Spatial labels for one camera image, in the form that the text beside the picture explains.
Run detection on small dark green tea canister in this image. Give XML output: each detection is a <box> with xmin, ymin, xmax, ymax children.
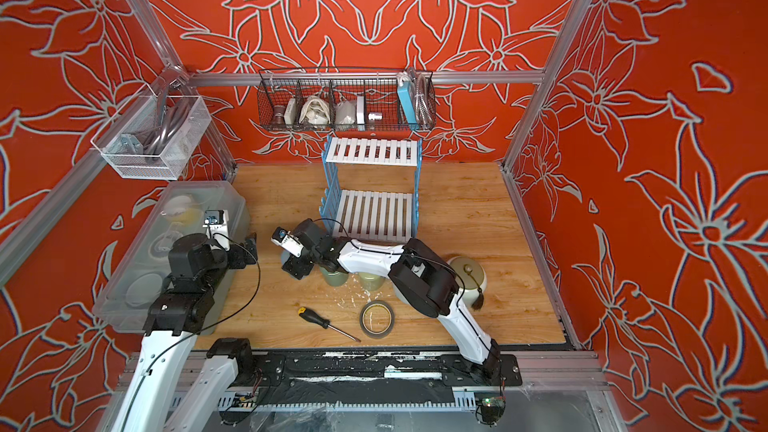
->
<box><xmin>320</xmin><ymin>268</ymin><xmax>349</xmax><ymax>287</ymax></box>

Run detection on small yellow-green tea canister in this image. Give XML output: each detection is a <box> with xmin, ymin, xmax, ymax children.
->
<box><xmin>357</xmin><ymin>273</ymin><xmax>385</xmax><ymax>292</ymax></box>

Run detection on blue white two-tier shelf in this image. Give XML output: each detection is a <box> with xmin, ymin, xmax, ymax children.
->
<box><xmin>319</xmin><ymin>136</ymin><xmax>422</xmax><ymax>243</ymax></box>

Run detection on cream floral tea canister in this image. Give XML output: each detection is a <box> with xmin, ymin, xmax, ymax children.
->
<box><xmin>448</xmin><ymin>256</ymin><xmax>488</xmax><ymax>311</ymax></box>

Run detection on small blue-grey tea canister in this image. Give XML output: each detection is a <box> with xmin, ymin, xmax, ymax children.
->
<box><xmin>280</xmin><ymin>250</ymin><xmax>291</xmax><ymax>266</ymax></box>

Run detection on white ceramic tea canister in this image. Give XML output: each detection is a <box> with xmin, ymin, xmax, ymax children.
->
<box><xmin>392</xmin><ymin>282</ymin><xmax>409</xmax><ymax>304</ymax></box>

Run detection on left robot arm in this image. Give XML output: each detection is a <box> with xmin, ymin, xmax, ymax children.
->
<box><xmin>112</xmin><ymin>233</ymin><xmax>258</xmax><ymax>431</ymax></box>

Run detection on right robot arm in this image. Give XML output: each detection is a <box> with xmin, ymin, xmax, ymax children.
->
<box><xmin>271</xmin><ymin>219</ymin><xmax>501</xmax><ymax>379</ymax></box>

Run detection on yellow black screwdriver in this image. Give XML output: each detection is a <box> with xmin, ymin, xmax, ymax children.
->
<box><xmin>298</xmin><ymin>307</ymin><xmax>361</xmax><ymax>343</ymax></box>

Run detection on roll of brown tape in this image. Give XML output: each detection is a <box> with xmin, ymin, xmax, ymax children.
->
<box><xmin>359</xmin><ymin>300</ymin><xmax>395</xmax><ymax>339</ymax></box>

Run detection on translucent plastic storage box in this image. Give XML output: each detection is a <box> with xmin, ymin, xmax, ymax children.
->
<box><xmin>93</xmin><ymin>181</ymin><xmax>250</xmax><ymax>334</ymax></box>

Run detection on cream cloth item in basket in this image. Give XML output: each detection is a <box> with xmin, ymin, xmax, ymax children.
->
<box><xmin>299</xmin><ymin>95</ymin><xmax>332</xmax><ymax>126</ymax></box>

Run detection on light blue box in basket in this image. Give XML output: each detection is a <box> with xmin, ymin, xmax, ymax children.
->
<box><xmin>396</xmin><ymin>71</ymin><xmax>417</xmax><ymax>128</ymax></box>

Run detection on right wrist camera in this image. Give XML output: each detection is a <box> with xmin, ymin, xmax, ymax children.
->
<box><xmin>271</xmin><ymin>227</ymin><xmax>304</xmax><ymax>258</ymax></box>

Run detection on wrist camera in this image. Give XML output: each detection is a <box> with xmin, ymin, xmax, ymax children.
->
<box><xmin>271</xmin><ymin>227</ymin><xmax>304</xmax><ymax>258</ymax></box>
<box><xmin>203</xmin><ymin>209</ymin><xmax>230</xmax><ymax>251</ymax></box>

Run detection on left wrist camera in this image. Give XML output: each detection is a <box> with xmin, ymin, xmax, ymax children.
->
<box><xmin>203</xmin><ymin>209</ymin><xmax>230</xmax><ymax>251</ymax></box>

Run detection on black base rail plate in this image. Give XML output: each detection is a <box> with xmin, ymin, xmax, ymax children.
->
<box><xmin>218</xmin><ymin>348</ymin><xmax>523</xmax><ymax>412</ymax></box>

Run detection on clear plastic wall bin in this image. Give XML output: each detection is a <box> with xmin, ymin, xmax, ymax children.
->
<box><xmin>91</xmin><ymin>86</ymin><xmax>211</xmax><ymax>181</ymax></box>

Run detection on black wire wall basket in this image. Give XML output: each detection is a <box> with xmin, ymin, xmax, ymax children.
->
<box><xmin>257</xmin><ymin>67</ymin><xmax>437</xmax><ymax>134</ymax></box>

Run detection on grey hoses in bin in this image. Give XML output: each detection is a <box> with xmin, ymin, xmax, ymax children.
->
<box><xmin>140</xmin><ymin>86</ymin><xmax>193</xmax><ymax>156</ymax></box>

